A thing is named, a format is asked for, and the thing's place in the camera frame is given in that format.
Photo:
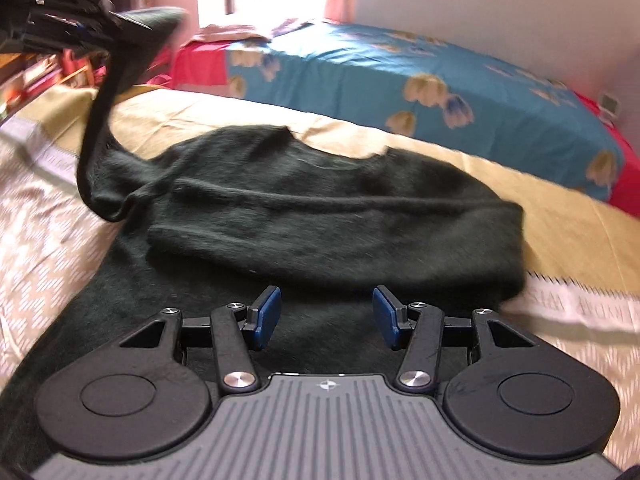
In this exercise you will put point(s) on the blue floral quilt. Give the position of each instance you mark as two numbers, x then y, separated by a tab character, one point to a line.
420	95

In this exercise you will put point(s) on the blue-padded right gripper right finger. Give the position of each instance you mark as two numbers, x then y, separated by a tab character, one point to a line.
415	328

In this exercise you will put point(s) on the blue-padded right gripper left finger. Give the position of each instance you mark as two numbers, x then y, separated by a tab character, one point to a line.
237	329

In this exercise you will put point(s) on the patterned beige bed sheet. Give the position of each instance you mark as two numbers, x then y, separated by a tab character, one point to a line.
582	255

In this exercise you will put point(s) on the dark green knit sweater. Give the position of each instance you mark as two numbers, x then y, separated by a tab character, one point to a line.
220	217

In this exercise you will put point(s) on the small white digital clock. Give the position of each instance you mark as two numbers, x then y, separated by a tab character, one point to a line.
609	106

